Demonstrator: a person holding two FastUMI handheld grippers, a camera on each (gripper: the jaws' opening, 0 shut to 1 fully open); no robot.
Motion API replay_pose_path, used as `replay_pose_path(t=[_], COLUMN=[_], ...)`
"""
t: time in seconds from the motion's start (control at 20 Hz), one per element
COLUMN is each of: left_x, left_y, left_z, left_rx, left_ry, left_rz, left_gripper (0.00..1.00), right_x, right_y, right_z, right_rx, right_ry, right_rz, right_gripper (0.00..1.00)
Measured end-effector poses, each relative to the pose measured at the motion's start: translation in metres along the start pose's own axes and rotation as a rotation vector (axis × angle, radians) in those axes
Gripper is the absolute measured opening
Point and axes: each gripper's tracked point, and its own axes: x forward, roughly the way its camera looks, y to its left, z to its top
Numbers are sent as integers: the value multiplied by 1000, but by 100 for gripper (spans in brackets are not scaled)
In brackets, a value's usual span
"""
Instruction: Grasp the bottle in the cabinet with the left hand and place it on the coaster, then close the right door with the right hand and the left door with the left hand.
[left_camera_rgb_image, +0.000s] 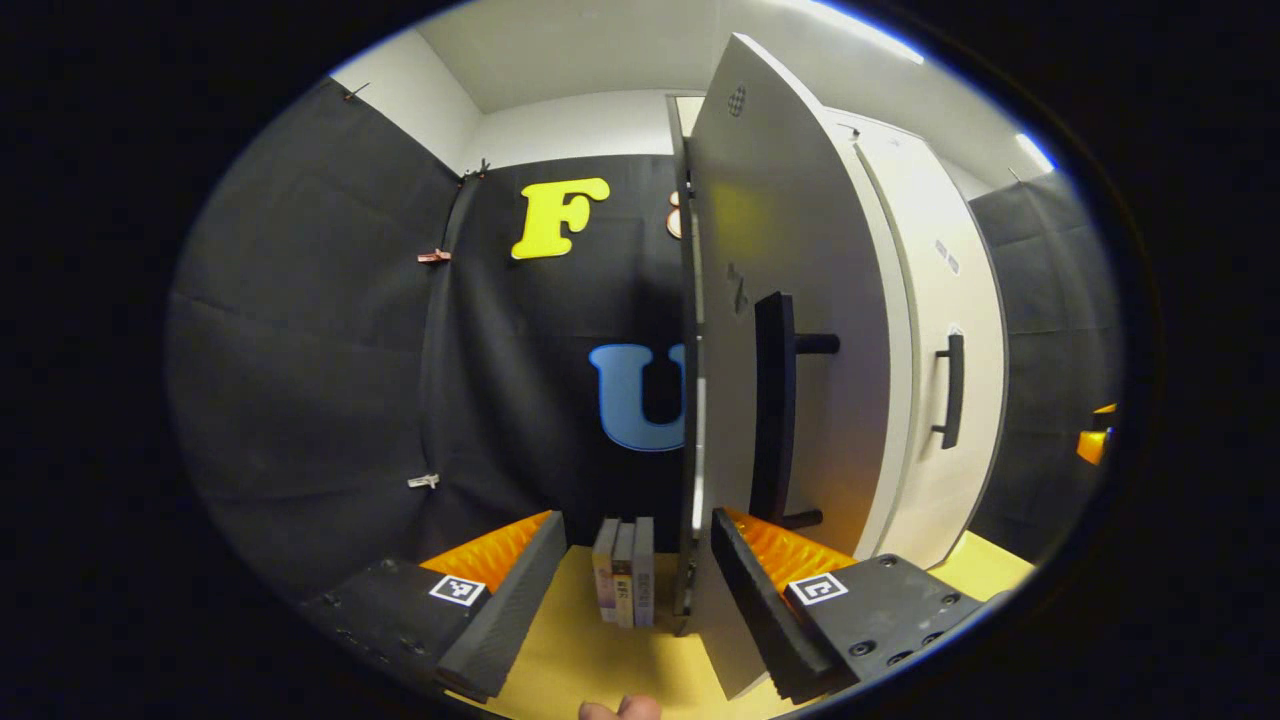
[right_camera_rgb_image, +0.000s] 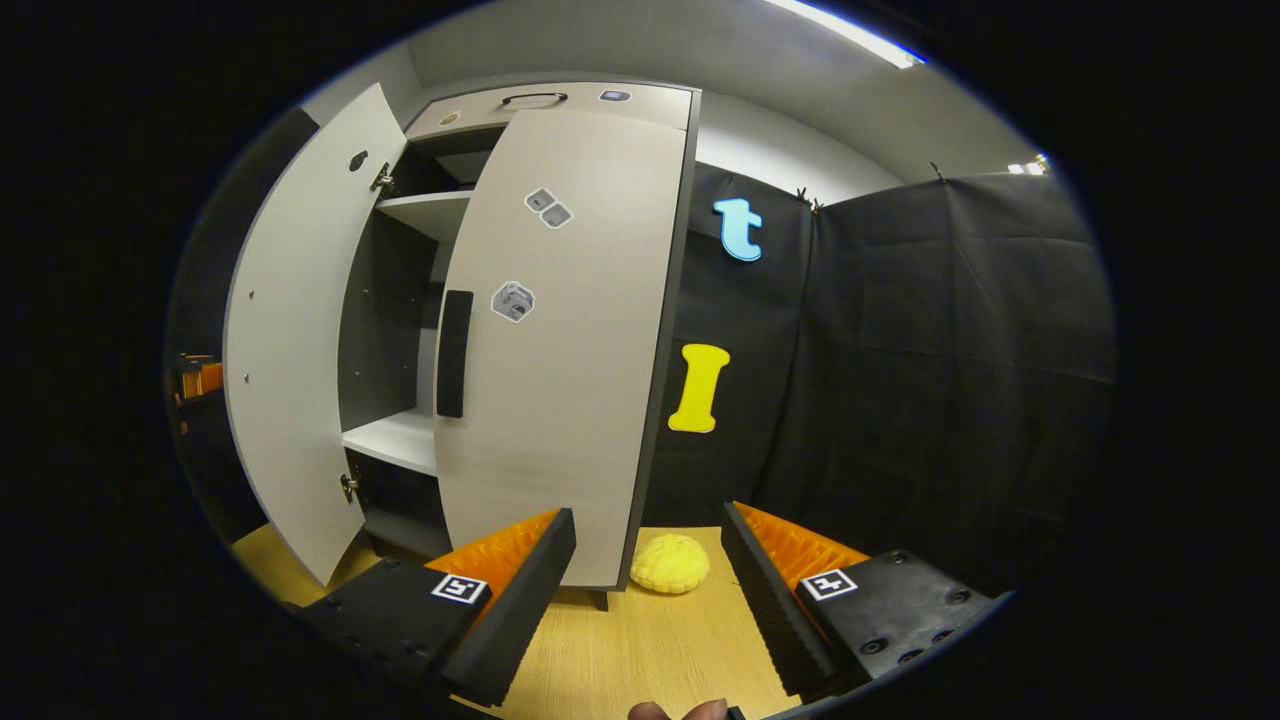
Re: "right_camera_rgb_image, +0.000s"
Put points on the beige cabinet drawer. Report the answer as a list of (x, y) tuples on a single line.
[(580, 112)]

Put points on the white cabinet shelf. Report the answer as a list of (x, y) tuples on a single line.
[(430, 212), (400, 440)]

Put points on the metal door hinge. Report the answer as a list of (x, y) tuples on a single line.
[(382, 180), (347, 487)]

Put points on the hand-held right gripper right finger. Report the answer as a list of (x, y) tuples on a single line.
[(775, 620)]

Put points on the yellow textured sponge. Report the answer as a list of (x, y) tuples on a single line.
[(670, 565)]

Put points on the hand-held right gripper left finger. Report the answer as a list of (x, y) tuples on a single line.
[(510, 620)]

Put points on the long ceiling light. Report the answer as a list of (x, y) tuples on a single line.
[(850, 32)]

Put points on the black backdrop cloth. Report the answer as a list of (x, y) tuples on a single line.
[(950, 350)]

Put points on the white cabinet door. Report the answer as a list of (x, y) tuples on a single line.
[(580, 400), (290, 330)]

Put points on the small ceiling light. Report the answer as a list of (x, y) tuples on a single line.
[(1030, 165)]

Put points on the grey white cabinet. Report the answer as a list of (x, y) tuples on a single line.
[(385, 330)]

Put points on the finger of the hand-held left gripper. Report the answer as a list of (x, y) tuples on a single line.
[(205, 378)]

